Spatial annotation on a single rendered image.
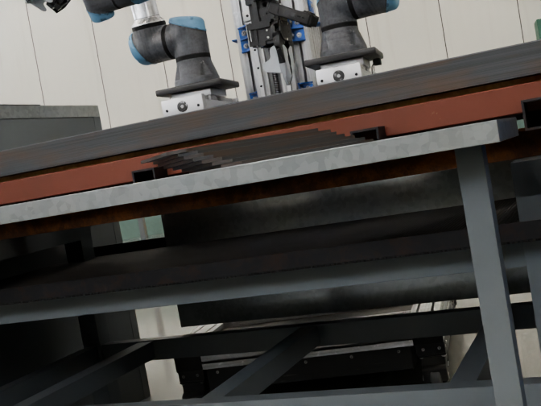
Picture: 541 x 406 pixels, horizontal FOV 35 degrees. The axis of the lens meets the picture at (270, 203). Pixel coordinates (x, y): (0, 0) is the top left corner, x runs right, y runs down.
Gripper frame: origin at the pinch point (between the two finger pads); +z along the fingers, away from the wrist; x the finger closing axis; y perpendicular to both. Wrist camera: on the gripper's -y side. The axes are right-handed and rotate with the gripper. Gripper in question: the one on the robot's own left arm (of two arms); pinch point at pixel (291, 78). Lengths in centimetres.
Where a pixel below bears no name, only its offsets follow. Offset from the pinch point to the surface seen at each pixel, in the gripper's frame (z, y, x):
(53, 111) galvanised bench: -10, 99, -48
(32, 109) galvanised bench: -11, 99, -38
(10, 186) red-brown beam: 14, 54, 37
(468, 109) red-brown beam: 15, -44, 37
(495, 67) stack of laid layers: 9, -49, 37
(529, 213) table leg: 34, -51, 36
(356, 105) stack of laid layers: 10.6, -24.5, 37.0
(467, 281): 58, -25, -41
